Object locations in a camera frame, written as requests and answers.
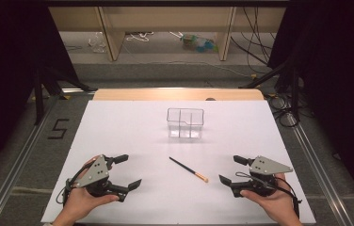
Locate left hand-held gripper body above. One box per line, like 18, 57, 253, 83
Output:
75, 154, 119, 199

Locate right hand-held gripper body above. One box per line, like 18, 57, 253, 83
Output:
230, 155, 294, 199

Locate black chopstick with tan end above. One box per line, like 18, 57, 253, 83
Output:
169, 156, 210, 184

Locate clear plastic divided container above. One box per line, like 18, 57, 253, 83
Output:
166, 107, 205, 140

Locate person's right hand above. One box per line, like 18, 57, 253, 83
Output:
239, 173, 303, 220

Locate person's left hand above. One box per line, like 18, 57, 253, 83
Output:
59, 154, 120, 224

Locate large white table mat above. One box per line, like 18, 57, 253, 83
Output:
40, 100, 317, 226

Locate light wooden table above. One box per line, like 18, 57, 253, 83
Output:
92, 88, 265, 102

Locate black metal stand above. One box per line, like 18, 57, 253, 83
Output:
238, 60, 302, 122
33, 66, 92, 127

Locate clear plastic bag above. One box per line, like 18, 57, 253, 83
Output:
87, 30, 108, 54

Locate colourful plastic bag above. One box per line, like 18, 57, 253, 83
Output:
180, 32, 219, 54

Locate dark curtain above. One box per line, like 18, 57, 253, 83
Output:
266, 0, 354, 215
0, 0, 79, 186

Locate beige wooden shelf unit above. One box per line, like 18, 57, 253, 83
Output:
48, 6, 288, 62

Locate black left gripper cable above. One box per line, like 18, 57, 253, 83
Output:
55, 159, 103, 205

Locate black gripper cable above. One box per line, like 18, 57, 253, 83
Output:
55, 159, 103, 205
235, 170, 302, 218

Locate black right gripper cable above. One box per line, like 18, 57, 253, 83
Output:
235, 170, 302, 218

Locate metal floor rail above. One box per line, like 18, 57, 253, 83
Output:
285, 112, 354, 226
0, 93, 60, 226

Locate black cable coil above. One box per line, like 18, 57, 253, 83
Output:
266, 93, 302, 129

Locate hanging black cables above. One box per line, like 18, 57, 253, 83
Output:
229, 6, 277, 67

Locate white coiled cord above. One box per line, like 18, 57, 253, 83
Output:
124, 30, 155, 43

